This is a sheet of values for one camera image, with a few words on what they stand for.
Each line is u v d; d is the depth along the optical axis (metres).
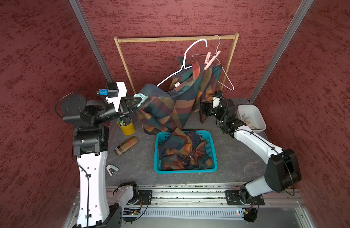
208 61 0.47
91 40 0.83
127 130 0.93
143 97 0.43
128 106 0.41
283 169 0.43
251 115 1.13
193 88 0.55
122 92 0.36
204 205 0.73
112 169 0.83
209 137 0.89
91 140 0.38
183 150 0.78
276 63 0.95
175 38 0.65
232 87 0.76
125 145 0.90
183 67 0.41
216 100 0.71
